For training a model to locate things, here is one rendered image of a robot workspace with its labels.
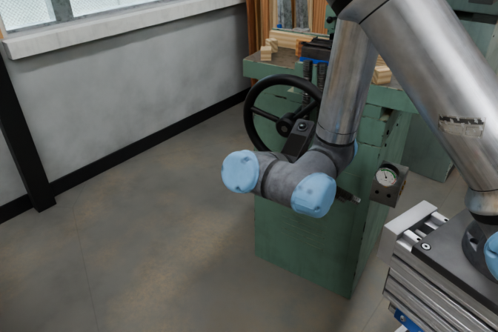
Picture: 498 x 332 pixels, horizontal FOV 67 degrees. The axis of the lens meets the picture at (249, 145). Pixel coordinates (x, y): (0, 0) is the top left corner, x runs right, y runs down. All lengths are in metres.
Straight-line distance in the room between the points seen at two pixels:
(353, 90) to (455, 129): 0.23
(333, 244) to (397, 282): 0.62
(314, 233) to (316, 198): 0.86
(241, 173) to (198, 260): 1.13
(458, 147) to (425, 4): 0.16
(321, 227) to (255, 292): 0.41
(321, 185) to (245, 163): 0.13
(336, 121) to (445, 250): 0.28
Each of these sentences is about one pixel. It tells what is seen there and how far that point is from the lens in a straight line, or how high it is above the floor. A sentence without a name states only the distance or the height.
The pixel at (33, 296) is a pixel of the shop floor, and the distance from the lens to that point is 1.85.
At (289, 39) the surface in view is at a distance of 1.35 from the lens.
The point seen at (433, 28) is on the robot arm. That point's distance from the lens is 0.44.
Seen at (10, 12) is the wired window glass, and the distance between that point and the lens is 2.06.
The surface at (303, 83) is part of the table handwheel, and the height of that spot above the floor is 0.94.
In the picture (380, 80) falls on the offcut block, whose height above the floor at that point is 0.91.
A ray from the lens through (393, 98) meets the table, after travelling 1.09.
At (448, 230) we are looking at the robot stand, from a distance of 0.77.
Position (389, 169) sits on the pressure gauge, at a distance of 1.12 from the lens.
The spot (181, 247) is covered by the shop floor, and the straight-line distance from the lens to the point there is 1.81.
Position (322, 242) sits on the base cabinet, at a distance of 1.48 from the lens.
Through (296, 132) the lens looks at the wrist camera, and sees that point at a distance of 0.83.
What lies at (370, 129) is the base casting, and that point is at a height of 0.76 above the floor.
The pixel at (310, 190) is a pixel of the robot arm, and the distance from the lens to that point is 0.61.
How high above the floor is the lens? 1.30
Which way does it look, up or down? 32 degrees down
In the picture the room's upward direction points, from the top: 1 degrees counter-clockwise
